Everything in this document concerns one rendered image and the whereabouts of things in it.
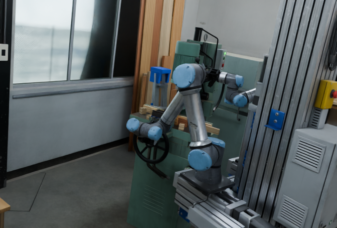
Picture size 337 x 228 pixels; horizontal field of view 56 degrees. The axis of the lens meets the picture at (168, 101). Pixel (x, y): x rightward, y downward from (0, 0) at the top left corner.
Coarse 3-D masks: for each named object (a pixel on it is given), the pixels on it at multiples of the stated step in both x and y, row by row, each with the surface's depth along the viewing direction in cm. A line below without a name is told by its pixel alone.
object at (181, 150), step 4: (212, 136) 261; (216, 136) 270; (160, 144) 235; (164, 144) 233; (172, 144) 230; (176, 144) 229; (172, 148) 231; (176, 148) 229; (180, 148) 227; (184, 148) 226; (188, 148) 224; (168, 152) 233; (172, 152) 231; (176, 152) 230; (180, 152) 228; (184, 152) 226; (188, 152) 225; (180, 156) 228; (184, 156) 227
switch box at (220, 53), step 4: (220, 52) 249; (224, 52) 251; (216, 56) 251; (220, 56) 249; (224, 56) 254; (216, 60) 251; (220, 60) 250; (224, 60) 256; (216, 64) 252; (220, 64) 251; (216, 68) 252; (220, 68) 252
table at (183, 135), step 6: (132, 114) 247; (138, 114) 249; (144, 114) 252; (150, 114) 254; (138, 120) 242; (144, 120) 239; (174, 126) 233; (168, 132) 227; (174, 132) 228; (180, 132) 226; (186, 132) 224; (180, 138) 226; (186, 138) 224
